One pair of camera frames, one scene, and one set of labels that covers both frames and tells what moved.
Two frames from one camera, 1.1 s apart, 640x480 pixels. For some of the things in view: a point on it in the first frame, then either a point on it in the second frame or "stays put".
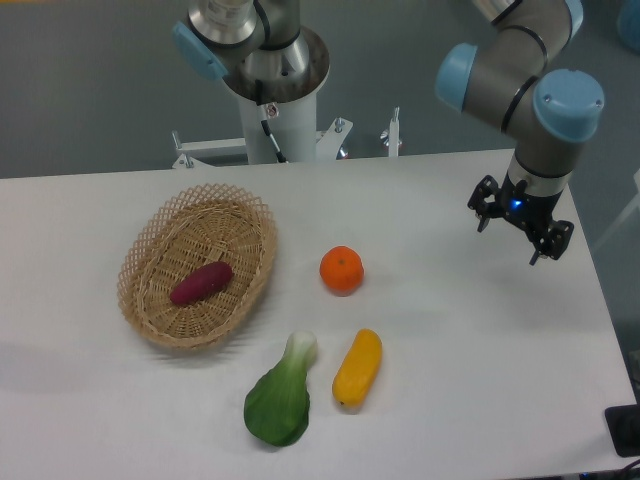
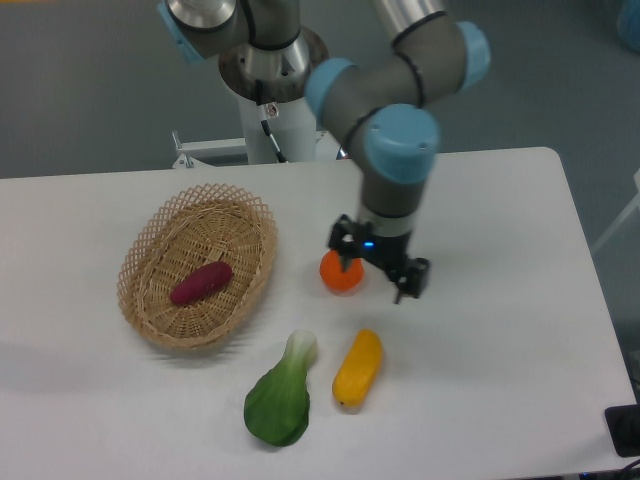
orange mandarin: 342,270 stays put
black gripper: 533,212 → 386,251
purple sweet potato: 204,281 stays put
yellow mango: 355,378 stays put
